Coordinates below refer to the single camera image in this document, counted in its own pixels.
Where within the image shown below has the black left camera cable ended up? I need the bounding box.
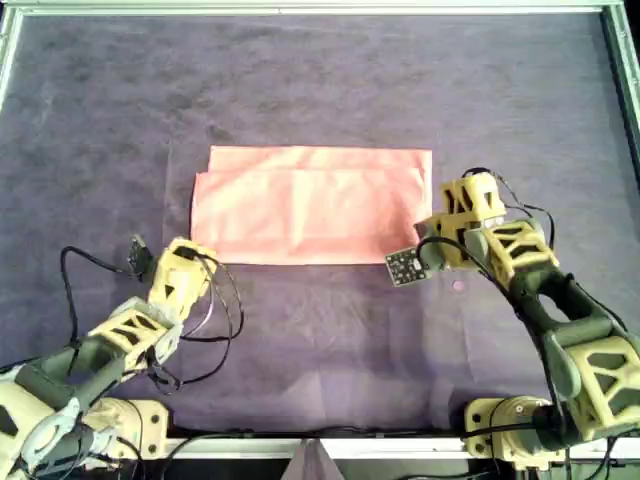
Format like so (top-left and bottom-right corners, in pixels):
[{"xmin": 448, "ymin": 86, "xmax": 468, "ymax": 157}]
[{"xmin": 59, "ymin": 245, "xmax": 139, "ymax": 351}]

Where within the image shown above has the black left wrist camera module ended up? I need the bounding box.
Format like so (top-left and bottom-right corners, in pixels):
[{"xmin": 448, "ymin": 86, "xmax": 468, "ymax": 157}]
[{"xmin": 128, "ymin": 234, "xmax": 154, "ymax": 277}]

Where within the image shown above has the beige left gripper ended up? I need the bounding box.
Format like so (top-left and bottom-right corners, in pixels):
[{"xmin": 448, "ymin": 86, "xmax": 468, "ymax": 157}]
[{"xmin": 147, "ymin": 238, "xmax": 220, "ymax": 325}]

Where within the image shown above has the purplish triangular stand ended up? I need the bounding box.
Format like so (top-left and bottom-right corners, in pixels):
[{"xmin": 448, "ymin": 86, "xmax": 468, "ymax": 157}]
[{"xmin": 282, "ymin": 439, "xmax": 347, "ymax": 480}]

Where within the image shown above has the beige left arm base mount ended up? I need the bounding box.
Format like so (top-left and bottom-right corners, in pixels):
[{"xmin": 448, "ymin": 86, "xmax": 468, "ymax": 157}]
[{"xmin": 84, "ymin": 398, "xmax": 171, "ymax": 461}]

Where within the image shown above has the purple mesh table cover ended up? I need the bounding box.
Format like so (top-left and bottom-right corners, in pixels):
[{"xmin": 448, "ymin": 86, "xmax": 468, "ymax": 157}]
[{"xmin": 0, "ymin": 12, "xmax": 626, "ymax": 439}]

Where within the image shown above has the black looping left gripper cable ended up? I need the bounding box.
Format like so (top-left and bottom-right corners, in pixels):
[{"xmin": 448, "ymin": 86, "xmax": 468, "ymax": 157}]
[{"xmin": 149, "ymin": 247, "xmax": 246, "ymax": 394}]

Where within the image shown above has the right wrist camera circuit board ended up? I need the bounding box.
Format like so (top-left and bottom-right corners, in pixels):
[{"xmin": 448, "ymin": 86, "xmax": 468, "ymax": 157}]
[{"xmin": 384, "ymin": 245, "xmax": 431, "ymax": 290}]

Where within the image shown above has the beige right arm base mount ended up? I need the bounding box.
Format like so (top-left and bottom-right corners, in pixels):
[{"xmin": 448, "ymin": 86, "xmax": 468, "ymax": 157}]
[{"xmin": 462, "ymin": 396, "xmax": 569, "ymax": 471}]

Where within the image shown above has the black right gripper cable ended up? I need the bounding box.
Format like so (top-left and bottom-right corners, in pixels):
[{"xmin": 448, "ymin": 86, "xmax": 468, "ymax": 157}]
[{"xmin": 462, "ymin": 167, "xmax": 556, "ymax": 251}]

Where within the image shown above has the thin white wire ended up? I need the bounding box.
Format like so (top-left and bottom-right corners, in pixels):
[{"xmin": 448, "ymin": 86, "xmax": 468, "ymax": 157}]
[{"xmin": 182, "ymin": 279, "xmax": 217, "ymax": 341}]

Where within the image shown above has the pink cloth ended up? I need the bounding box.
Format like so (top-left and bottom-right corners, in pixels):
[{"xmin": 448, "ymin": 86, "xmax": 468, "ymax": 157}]
[{"xmin": 189, "ymin": 144, "xmax": 434, "ymax": 266}]

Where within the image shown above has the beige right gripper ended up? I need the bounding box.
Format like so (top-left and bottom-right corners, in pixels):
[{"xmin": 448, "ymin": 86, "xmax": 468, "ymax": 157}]
[{"xmin": 413, "ymin": 173, "xmax": 507, "ymax": 274}]

